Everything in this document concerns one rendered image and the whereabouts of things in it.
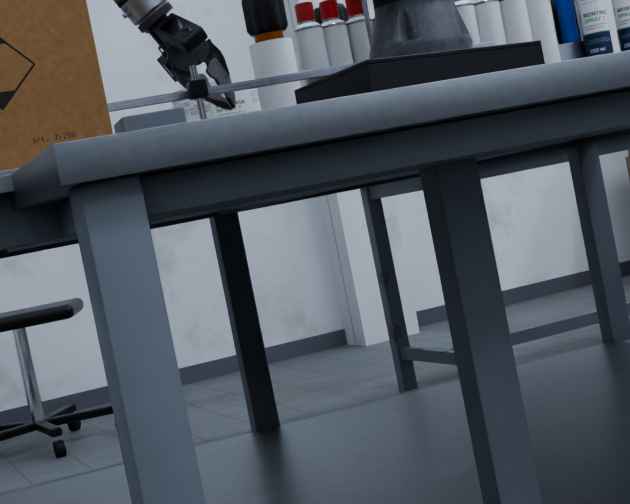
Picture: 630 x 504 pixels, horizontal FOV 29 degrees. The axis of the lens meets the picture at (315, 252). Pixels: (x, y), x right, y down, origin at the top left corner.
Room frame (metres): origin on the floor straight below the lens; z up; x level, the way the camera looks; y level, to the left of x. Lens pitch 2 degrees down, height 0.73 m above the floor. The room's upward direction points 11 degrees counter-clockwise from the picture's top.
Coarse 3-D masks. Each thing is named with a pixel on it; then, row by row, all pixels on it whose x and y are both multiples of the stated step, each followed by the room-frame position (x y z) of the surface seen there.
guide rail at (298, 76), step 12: (300, 72) 2.11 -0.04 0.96; (312, 72) 2.12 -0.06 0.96; (324, 72) 2.13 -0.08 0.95; (228, 84) 2.08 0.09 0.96; (240, 84) 2.08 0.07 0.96; (252, 84) 2.09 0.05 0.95; (264, 84) 2.09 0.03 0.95; (276, 84) 2.11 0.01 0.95; (156, 96) 2.04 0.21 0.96; (168, 96) 2.05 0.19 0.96; (180, 96) 2.05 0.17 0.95; (108, 108) 2.02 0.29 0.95; (120, 108) 2.02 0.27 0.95
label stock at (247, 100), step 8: (232, 80) 2.56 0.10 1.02; (240, 80) 2.57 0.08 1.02; (256, 88) 2.60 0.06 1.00; (224, 96) 2.55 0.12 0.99; (240, 96) 2.56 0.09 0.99; (248, 96) 2.58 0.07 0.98; (256, 96) 2.60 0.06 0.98; (176, 104) 2.60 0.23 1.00; (184, 104) 2.58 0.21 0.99; (192, 104) 2.56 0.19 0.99; (208, 104) 2.55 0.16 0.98; (240, 104) 2.56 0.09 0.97; (248, 104) 2.57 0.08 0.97; (256, 104) 2.59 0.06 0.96; (192, 112) 2.57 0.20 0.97; (208, 112) 2.55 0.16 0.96; (216, 112) 2.55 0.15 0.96; (224, 112) 2.55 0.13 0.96; (232, 112) 2.55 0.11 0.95; (240, 112) 2.56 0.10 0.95; (192, 120) 2.57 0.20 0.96
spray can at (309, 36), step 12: (300, 12) 2.15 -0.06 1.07; (312, 12) 2.15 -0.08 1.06; (300, 24) 2.15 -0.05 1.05; (312, 24) 2.14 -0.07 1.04; (300, 36) 2.14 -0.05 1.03; (312, 36) 2.14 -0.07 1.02; (300, 48) 2.15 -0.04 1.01; (312, 48) 2.14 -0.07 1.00; (324, 48) 2.15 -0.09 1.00; (300, 60) 2.15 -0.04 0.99; (312, 60) 2.14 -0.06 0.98; (324, 60) 2.14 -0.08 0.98
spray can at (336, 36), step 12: (336, 0) 2.18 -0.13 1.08; (324, 12) 2.18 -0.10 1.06; (336, 12) 2.18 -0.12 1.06; (324, 24) 2.17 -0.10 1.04; (336, 24) 2.16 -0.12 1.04; (324, 36) 2.17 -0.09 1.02; (336, 36) 2.16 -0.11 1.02; (348, 36) 2.18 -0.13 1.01; (336, 48) 2.16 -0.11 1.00; (348, 48) 2.17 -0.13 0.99; (336, 60) 2.16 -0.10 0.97; (348, 60) 2.17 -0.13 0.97
